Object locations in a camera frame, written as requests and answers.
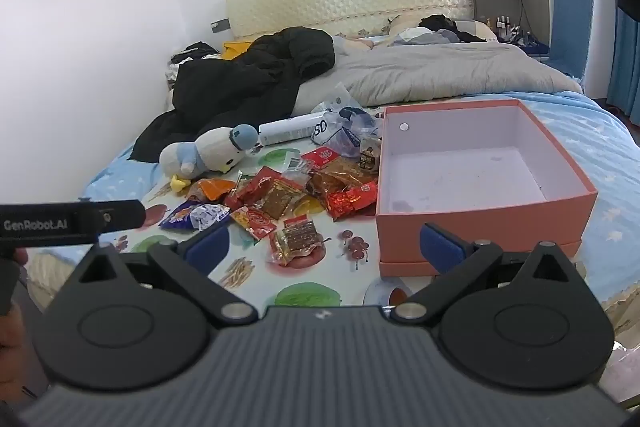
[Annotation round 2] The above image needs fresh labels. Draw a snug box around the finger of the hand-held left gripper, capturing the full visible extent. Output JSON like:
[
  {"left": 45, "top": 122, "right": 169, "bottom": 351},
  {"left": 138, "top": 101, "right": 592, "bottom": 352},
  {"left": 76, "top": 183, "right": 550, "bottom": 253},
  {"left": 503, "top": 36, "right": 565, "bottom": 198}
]
[{"left": 97, "top": 200, "right": 147, "bottom": 231}]

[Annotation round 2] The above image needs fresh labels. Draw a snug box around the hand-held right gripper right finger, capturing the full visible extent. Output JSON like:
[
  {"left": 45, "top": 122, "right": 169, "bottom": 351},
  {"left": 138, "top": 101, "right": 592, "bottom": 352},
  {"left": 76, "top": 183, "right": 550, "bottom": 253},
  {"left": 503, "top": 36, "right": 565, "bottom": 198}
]
[{"left": 389, "top": 222, "right": 587, "bottom": 324}]

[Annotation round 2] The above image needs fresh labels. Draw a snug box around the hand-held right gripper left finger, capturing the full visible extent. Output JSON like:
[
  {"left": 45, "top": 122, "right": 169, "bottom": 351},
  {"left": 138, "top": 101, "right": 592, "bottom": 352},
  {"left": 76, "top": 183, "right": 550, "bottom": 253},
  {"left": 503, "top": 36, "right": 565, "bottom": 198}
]
[{"left": 75, "top": 222, "right": 259, "bottom": 328}]

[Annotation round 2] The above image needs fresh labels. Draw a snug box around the pink cardboard box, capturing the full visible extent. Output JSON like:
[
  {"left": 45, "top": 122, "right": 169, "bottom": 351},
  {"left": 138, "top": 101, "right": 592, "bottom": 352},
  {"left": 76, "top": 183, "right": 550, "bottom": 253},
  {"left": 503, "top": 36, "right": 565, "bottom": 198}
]
[{"left": 375, "top": 99, "right": 599, "bottom": 265}]

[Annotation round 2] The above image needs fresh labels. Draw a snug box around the blue purple snack packet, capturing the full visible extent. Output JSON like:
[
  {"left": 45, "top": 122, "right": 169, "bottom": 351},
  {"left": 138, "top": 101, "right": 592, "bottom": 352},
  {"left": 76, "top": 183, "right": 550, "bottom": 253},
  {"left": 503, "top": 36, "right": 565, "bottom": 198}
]
[{"left": 159, "top": 199, "right": 232, "bottom": 233}]

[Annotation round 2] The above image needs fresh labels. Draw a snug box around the orange snack packet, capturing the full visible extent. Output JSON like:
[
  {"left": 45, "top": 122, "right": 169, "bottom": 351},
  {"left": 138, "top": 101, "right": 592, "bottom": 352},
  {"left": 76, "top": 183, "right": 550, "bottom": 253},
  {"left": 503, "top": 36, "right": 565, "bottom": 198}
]
[{"left": 186, "top": 178, "right": 236, "bottom": 204}]

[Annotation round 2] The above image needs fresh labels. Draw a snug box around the red packet brown window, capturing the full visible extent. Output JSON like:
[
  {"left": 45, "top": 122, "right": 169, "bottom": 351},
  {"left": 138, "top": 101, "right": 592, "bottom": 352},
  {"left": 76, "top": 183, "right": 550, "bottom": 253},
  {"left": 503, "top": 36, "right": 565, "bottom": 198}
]
[{"left": 225, "top": 167, "right": 307, "bottom": 220}]

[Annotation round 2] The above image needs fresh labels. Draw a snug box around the clear packet brown snack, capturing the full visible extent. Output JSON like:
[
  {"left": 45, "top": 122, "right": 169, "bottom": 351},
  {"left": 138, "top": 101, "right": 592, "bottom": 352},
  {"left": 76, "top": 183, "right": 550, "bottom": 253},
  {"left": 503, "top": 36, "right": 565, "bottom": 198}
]
[{"left": 268, "top": 216, "right": 328, "bottom": 267}]

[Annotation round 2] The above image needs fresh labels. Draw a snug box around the shiny red snack packet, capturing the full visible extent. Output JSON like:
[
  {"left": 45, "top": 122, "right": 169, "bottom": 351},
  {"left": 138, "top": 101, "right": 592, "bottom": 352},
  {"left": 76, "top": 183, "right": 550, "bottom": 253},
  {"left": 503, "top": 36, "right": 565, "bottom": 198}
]
[{"left": 325, "top": 181, "right": 378, "bottom": 222}]

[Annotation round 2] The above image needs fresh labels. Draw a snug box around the brown jerky snack packet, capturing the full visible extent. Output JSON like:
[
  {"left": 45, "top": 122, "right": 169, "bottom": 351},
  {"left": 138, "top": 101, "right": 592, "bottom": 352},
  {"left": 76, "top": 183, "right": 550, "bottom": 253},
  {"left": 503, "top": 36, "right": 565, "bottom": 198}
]
[{"left": 306, "top": 159, "right": 378, "bottom": 198}]

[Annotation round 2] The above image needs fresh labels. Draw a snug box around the square red snack packet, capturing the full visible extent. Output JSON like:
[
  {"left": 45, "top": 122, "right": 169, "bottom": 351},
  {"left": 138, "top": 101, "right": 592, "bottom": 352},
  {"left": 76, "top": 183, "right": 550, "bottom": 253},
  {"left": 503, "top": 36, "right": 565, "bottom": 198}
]
[{"left": 300, "top": 146, "right": 343, "bottom": 172}]

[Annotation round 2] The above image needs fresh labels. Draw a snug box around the person's left hand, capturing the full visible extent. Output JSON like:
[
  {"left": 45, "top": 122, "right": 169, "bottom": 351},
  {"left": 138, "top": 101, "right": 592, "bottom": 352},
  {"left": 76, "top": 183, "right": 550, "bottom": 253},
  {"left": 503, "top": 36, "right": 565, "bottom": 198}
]
[{"left": 0, "top": 248, "right": 30, "bottom": 363}]

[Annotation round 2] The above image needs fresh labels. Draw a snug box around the penguin plush toy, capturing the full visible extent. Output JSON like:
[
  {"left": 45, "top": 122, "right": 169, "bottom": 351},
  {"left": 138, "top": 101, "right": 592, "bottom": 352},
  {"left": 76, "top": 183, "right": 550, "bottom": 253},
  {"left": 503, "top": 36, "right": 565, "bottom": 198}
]
[{"left": 159, "top": 123, "right": 258, "bottom": 194}]

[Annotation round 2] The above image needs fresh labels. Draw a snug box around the fruit print mat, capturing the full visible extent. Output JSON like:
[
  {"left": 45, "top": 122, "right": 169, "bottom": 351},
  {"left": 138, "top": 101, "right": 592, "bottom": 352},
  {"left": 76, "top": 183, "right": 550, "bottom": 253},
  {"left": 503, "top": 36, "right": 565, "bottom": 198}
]
[{"left": 22, "top": 142, "right": 421, "bottom": 310}]

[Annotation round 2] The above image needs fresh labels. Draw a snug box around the white spray can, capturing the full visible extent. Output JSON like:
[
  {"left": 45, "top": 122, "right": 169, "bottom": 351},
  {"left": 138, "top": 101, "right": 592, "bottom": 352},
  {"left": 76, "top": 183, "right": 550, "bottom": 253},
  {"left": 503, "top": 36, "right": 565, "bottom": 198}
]
[{"left": 258, "top": 114, "right": 328, "bottom": 146}]

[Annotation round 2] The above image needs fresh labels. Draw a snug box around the clear blue print plastic bag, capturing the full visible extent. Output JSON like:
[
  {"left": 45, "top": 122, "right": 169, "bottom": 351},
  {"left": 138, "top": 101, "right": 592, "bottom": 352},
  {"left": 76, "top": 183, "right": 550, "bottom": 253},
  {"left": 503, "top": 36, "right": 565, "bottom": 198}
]
[{"left": 310, "top": 82, "right": 386, "bottom": 158}]

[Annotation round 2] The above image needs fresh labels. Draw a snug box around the black puffer jacket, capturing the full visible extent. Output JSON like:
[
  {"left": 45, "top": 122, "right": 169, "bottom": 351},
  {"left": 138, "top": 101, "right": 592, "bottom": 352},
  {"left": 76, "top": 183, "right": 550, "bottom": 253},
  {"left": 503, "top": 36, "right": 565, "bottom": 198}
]
[{"left": 131, "top": 27, "right": 336, "bottom": 162}]

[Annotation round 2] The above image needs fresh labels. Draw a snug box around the black white clothing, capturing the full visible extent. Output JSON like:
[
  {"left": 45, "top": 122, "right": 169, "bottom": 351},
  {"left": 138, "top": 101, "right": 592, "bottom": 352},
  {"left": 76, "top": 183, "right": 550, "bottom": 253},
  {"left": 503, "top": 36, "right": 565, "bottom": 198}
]
[{"left": 166, "top": 41, "right": 223, "bottom": 88}]

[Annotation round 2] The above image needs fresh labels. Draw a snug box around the grey duvet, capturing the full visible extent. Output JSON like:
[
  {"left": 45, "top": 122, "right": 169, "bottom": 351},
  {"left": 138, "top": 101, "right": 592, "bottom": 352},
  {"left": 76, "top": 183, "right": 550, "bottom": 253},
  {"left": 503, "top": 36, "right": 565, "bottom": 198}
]
[{"left": 292, "top": 38, "right": 585, "bottom": 115}]

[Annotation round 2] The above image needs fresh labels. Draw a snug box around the yellow garment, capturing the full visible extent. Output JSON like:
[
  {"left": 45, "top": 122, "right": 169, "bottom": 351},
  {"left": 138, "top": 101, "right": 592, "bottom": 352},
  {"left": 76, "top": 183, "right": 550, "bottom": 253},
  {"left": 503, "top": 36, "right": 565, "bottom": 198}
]
[{"left": 221, "top": 39, "right": 261, "bottom": 60}]

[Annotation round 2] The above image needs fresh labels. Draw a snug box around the bedside table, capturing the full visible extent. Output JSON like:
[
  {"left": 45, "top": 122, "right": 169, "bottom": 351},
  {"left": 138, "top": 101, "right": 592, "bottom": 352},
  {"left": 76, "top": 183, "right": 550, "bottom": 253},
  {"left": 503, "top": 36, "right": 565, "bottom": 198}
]
[{"left": 520, "top": 38, "right": 553, "bottom": 58}]

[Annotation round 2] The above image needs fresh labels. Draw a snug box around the dark clothes pile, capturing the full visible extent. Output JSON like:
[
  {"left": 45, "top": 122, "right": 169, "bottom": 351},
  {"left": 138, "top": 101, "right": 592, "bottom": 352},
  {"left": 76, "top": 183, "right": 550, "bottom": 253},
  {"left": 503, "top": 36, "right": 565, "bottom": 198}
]
[{"left": 400, "top": 14, "right": 486, "bottom": 45}]

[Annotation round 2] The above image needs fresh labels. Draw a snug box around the row of small bottles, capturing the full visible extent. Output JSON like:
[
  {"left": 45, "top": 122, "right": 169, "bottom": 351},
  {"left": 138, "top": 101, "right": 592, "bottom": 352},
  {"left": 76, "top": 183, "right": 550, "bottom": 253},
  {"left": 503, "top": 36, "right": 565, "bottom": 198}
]
[{"left": 495, "top": 16, "right": 523, "bottom": 38}]

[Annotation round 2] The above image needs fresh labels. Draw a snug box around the blue chair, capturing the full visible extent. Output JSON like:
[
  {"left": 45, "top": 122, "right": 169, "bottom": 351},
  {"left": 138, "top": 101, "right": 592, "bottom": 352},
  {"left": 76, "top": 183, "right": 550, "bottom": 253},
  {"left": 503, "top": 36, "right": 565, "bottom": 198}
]
[{"left": 542, "top": 0, "right": 595, "bottom": 80}]

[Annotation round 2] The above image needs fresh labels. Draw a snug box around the blue curtain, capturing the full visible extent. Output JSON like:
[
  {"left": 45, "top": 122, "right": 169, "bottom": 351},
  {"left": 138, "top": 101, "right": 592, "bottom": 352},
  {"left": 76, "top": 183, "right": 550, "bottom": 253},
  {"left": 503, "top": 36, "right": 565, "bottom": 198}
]
[{"left": 607, "top": 0, "right": 640, "bottom": 128}]

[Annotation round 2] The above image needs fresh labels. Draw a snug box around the black charger cable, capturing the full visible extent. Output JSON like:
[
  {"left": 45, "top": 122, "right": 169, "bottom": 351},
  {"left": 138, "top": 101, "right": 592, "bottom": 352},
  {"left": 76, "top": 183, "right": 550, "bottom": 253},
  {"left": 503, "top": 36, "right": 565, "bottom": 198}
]
[{"left": 516, "top": 0, "right": 540, "bottom": 44}]

